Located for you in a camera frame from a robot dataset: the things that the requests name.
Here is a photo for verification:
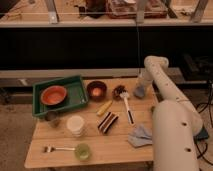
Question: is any orange bowl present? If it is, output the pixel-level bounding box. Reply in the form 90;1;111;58
40;85;67;106

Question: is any metal cup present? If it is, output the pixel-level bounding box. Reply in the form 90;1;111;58
45;111;60;128

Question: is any dark brown bowl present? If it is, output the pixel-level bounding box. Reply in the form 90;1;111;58
87;81;107;101

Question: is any green small cup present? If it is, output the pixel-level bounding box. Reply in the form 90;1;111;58
74;143;91;161

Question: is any green plastic tray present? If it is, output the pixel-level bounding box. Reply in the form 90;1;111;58
32;75;89;119

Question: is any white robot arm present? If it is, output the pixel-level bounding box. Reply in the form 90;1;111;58
138;56;203;171

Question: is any white plastic cup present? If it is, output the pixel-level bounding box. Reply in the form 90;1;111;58
66;115;85;137

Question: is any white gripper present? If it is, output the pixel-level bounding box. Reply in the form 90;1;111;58
137;71;153;89

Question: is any silver fork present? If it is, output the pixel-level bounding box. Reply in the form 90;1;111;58
43;146;75;153

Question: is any black foot pedal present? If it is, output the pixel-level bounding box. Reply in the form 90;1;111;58
194;127;209;141

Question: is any grey blue cloth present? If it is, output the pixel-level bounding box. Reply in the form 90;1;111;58
127;124;153;148

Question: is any blue sponge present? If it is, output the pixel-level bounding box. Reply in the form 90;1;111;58
133;86;145;99

